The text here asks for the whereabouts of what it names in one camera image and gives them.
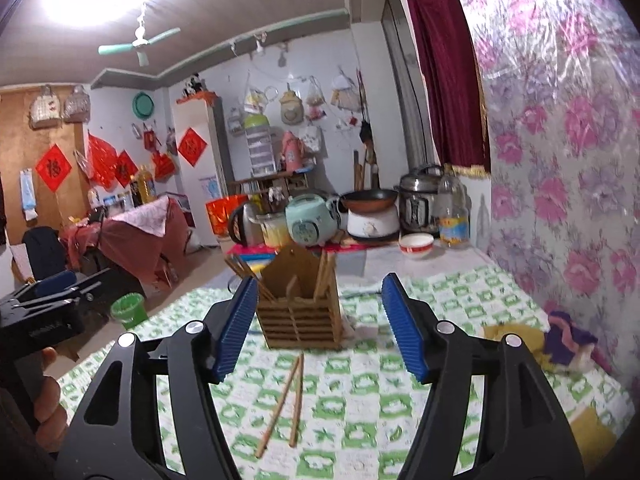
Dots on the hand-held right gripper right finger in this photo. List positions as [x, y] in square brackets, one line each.
[405, 330]

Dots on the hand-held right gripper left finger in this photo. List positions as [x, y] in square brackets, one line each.
[235, 330]

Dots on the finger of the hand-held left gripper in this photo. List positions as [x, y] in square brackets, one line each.
[55, 281]
[92, 282]

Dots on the wooden chopstick holder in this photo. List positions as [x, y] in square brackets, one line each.
[300, 305]

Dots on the bunch of wooden chopsticks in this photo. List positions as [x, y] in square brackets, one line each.
[327, 275]

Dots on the person's left hand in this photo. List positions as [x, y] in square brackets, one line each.
[47, 400]

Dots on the black chair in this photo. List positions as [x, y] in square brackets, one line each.
[44, 255]

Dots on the green trash bin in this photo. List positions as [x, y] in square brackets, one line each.
[127, 312]

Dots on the pink cloth covered table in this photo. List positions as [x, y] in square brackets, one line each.
[135, 240]

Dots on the white and red bowl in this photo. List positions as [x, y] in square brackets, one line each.
[416, 246]

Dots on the green and white patterned tablecloth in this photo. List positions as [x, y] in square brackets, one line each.
[360, 410]

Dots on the steel electric kettle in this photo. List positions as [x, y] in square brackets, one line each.
[245, 225]

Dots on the yellow cooking oil bottle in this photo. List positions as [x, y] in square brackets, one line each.
[146, 187]

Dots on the white electric cooker base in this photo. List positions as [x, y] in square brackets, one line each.
[372, 225]

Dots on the yellow cloth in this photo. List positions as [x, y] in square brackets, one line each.
[515, 340]

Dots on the red packaging bag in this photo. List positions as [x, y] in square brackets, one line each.
[222, 217]

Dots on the red diamond paper decoration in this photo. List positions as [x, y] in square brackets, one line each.
[53, 167]
[192, 146]

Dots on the clear plastic bottle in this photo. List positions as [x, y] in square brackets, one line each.
[454, 210]

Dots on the steel pressure cooker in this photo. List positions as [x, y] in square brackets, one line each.
[420, 200]

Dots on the mint green rice cooker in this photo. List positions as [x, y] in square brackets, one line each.
[310, 222]

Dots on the black wok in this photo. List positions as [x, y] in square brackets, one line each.
[369, 200]

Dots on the white refrigerator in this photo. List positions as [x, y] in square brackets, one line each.
[202, 185]

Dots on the purple cloth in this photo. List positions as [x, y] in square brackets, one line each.
[570, 340]

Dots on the woven handbag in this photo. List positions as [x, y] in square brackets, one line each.
[45, 110]
[76, 107]

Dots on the plastic drawer tower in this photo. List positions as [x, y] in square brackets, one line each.
[260, 147]

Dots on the green plastic basin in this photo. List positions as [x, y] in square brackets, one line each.
[143, 105]

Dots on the pink thermos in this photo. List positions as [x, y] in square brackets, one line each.
[293, 152]

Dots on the green ceiling fan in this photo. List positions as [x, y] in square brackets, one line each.
[140, 42]

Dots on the maroon curtain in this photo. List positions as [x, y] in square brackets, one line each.
[447, 75]

